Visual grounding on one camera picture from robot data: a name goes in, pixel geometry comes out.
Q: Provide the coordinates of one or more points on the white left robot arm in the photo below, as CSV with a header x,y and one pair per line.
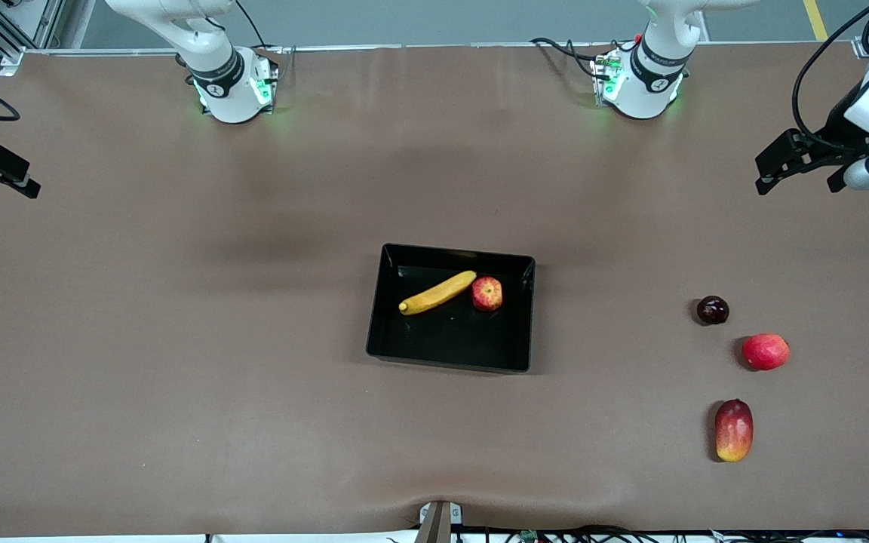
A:
x,y
649,83

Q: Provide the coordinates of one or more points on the small red yellow apple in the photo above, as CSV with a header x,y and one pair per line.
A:
x,y
487,294

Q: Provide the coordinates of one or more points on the dark purple plum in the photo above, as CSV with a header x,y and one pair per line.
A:
x,y
713,311

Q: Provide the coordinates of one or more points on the yellow banana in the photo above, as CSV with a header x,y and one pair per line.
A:
x,y
434,294

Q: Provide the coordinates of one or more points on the red round peach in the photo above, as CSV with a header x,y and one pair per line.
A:
x,y
766,352

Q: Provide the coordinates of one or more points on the small green circuit board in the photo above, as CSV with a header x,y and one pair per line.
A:
x,y
529,535

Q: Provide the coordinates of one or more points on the red yellow mango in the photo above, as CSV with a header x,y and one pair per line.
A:
x,y
734,431

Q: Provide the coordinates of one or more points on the black rectangular plastic tray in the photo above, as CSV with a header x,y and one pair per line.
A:
x,y
449,339

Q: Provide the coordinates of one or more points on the brown table mat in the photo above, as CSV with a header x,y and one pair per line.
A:
x,y
178,415

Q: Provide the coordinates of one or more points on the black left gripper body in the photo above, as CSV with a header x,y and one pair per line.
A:
x,y
836,133

